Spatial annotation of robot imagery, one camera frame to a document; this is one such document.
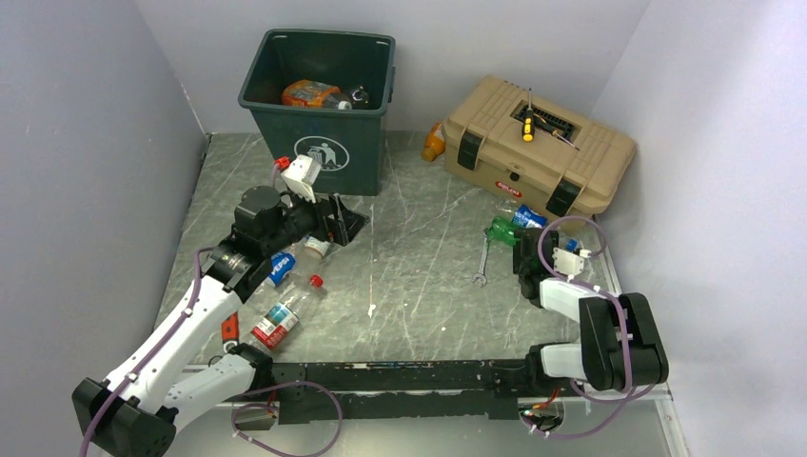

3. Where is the yellow handled screwdriver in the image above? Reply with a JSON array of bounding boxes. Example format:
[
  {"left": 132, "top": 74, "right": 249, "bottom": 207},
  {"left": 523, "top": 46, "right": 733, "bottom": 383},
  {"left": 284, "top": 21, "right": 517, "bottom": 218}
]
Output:
[{"left": 522, "top": 88, "right": 535, "bottom": 143}]

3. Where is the silver open end wrench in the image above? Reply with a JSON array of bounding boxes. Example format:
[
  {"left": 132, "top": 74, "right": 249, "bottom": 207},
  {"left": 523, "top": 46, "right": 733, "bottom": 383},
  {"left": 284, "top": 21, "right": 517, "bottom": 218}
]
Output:
[{"left": 471, "top": 234, "right": 490, "bottom": 288}]

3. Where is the red handled adjustable wrench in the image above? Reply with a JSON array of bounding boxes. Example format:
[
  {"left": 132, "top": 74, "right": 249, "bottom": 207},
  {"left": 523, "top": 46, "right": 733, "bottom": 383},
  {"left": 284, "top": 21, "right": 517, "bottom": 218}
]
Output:
[{"left": 221, "top": 312, "right": 240, "bottom": 348}]

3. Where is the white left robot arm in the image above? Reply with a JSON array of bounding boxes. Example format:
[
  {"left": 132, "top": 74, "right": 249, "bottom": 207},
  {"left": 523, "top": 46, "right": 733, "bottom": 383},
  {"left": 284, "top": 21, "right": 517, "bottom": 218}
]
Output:
[{"left": 71, "top": 186, "right": 370, "bottom": 456}]

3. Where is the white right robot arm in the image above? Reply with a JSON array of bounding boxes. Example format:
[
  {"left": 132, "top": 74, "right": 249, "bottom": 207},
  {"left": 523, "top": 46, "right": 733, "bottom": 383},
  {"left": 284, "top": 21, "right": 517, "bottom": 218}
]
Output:
[{"left": 513, "top": 228, "right": 669, "bottom": 395}]

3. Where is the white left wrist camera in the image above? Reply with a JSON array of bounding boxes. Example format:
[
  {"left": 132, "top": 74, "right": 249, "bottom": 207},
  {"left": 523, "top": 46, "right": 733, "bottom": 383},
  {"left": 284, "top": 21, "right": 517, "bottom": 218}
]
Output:
[{"left": 274, "top": 155, "right": 322, "bottom": 203}]

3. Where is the tan plastic toolbox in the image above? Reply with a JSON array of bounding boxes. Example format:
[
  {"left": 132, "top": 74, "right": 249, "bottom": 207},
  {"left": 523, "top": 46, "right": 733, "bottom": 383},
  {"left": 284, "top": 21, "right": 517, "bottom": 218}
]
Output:
[{"left": 443, "top": 76, "right": 638, "bottom": 234}]

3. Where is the tall orange drink bottle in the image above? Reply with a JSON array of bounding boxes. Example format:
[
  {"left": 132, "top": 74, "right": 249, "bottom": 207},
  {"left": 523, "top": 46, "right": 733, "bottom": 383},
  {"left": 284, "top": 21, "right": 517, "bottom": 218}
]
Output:
[{"left": 281, "top": 79, "right": 352, "bottom": 109}]

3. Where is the orange bottle behind toolbox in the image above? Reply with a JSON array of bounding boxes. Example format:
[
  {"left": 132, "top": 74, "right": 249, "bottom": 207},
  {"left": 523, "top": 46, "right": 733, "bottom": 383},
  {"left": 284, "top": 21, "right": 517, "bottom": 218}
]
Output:
[{"left": 421, "top": 122, "right": 445, "bottom": 162}]

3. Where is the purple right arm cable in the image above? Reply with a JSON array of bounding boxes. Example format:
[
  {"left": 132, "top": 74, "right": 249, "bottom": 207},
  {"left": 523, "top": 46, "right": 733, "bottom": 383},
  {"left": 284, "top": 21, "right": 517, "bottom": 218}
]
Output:
[{"left": 537, "top": 216, "right": 657, "bottom": 441}]

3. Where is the dark green trash bin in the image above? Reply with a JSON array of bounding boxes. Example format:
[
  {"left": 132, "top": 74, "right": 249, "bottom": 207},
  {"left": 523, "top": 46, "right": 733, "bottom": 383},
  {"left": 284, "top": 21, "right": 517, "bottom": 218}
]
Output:
[{"left": 238, "top": 29, "right": 396, "bottom": 196}]

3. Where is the clear bottle red cap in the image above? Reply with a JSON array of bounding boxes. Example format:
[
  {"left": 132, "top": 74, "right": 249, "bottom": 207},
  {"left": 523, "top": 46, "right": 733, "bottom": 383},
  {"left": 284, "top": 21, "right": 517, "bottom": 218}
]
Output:
[{"left": 250, "top": 273, "right": 326, "bottom": 350}]

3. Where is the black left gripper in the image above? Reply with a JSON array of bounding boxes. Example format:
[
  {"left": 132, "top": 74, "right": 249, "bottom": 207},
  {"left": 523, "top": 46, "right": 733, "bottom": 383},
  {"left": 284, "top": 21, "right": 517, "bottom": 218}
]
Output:
[{"left": 263, "top": 182, "right": 369, "bottom": 256}]

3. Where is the blue label bottle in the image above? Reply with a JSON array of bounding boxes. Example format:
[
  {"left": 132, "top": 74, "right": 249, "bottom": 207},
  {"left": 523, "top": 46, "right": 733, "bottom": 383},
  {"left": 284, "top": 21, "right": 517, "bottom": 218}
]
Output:
[{"left": 511, "top": 205, "right": 547, "bottom": 229}]

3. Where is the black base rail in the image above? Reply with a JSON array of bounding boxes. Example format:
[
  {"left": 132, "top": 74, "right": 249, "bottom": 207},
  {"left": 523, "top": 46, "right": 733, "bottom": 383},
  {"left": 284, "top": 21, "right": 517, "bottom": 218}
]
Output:
[{"left": 207, "top": 358, "right": 587, "bottom": 425}]

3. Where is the green plastic bottle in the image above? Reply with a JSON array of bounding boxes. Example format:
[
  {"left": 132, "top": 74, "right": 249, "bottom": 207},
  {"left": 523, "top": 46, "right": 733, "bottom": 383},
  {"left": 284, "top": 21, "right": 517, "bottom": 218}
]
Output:
[{"left": 486, "top": 216, "right": 520, "bottom": 247}]

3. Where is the white label green cap bottle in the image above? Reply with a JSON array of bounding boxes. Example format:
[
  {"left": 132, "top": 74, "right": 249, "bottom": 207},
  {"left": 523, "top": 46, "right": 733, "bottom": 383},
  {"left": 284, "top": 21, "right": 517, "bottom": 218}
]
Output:
[{"left": 303, "top": 236, "right": 331, "bottom": 261}]

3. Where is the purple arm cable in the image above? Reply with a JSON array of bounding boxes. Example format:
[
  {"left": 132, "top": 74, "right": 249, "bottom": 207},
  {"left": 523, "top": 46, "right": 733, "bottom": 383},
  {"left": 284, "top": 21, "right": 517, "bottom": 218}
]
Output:
[
  {"left": 78, "top": 160, "right": 285, "bottom": 457},
  {"left": 537, "top": 216, "right": 657, "bottom": 441}
]

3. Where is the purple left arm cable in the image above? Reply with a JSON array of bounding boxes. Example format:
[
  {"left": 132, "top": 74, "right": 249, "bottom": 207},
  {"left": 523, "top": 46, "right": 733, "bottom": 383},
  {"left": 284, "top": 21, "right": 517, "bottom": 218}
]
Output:
[{"left": 78, "top": 160, "right": 285, "bottom": 457}]

